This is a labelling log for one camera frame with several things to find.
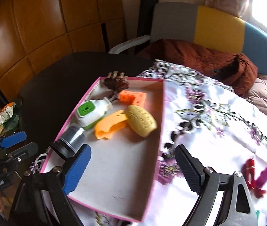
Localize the black and clear cylinder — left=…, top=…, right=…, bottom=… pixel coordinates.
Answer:
left=50, top=124, right=87, bottom=160

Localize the orange plastic clip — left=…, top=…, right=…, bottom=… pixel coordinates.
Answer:
left=94, top=110, right=127, bottom=139

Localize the red metallic capsule bottle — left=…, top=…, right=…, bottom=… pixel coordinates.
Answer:
left=242, top=158, right=256, bottom=190

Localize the magenta perforated mushroom toy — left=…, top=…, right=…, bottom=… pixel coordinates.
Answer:
left=255, top=167, right=267, bottom=189

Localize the yellow carved oval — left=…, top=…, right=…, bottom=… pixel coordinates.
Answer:
left=125, top=105, right=157, bottom=138

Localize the brown pinecone ornament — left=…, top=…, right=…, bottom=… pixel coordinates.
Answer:
left=103, top=71, right=129, bottom=101

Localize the red puzzle block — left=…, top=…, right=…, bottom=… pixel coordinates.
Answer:
left=253, top=188, right=266, bottom=199

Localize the green plastic block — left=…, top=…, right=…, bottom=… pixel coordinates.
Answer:
left=256, top=210, right=260, bottom=220

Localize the colourful snack bag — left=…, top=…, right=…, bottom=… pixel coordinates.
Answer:
left=0, top=102, right=19, bottom=136

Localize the white embroidered floral tablecloth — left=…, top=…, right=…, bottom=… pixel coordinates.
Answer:
left=70, top=60, right=267, bottom=225

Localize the pink shallow cardboard box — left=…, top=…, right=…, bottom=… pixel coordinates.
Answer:
left=40, top=76, right=167, bottom=223

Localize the rust brown quilted jacket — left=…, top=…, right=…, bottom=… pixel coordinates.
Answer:
left=137, top=39, right=258, bottom=96

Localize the wooden wardrobe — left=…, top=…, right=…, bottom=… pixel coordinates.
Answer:
left=0, top=0, right=125, bottom=99

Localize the white pillow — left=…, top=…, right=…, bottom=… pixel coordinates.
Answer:
left=108, top=35, right=150, bottom=55

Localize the multicolour headboard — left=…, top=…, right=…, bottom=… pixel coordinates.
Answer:
left=150, top=2, right=267, bottom=76

